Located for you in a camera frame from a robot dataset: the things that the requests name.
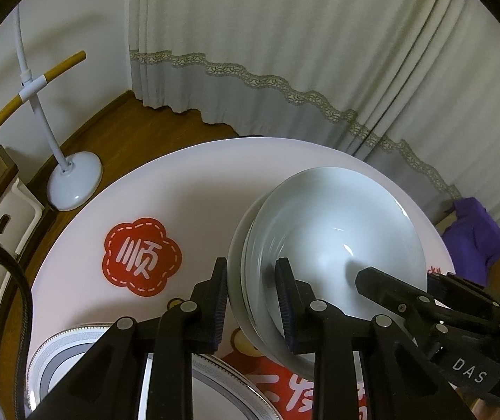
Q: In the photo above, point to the wooden barre rail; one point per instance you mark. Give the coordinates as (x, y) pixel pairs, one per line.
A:
(0, 111)

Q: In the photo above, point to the white grey-rimmed plate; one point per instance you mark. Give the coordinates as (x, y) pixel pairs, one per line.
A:
(42, 367)

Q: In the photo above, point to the white bowl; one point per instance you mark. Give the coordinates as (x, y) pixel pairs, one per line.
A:
(254, 343)
(333, 227)
(248, 267)

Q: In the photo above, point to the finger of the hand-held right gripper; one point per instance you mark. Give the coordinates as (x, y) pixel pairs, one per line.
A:
(464, 293)
(390, 291)

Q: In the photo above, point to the white plastic stool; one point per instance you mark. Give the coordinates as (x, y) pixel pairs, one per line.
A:
(9, 210)

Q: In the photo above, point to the purple cloth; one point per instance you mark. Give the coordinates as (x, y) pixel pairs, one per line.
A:
(477, 236)

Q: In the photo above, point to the pink printed table mat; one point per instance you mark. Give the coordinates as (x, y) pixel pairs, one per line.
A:
(197, 192)

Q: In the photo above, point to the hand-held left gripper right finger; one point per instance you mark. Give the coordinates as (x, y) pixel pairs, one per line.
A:
(287, 306)

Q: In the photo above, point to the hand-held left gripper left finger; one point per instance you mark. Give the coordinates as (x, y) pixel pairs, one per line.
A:
(219, 306)

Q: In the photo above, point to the cream curtain panel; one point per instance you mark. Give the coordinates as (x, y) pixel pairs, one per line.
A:
(464, 96)
(254, 30)

